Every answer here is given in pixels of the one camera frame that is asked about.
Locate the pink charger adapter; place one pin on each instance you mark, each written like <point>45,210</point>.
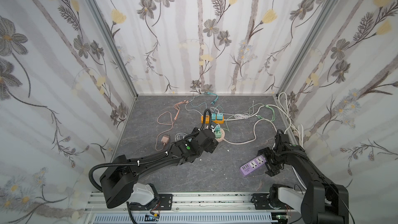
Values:
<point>165,139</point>

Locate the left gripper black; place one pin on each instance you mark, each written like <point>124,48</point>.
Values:
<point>213,138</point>

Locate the light green charger adapter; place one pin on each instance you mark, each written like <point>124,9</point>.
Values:
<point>217,128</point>

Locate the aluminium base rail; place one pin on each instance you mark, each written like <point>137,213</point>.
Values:
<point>195,208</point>

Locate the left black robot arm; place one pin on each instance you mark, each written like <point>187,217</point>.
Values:
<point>119,180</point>

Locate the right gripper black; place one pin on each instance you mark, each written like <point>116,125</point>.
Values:
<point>270,160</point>

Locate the purple power strip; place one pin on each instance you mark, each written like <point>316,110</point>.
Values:
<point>252,165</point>

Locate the orange power strip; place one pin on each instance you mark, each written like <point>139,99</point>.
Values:
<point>207,120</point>

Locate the round pink power socket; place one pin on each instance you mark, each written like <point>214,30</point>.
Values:
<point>223,134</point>

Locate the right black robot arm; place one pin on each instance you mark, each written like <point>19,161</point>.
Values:
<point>323,201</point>

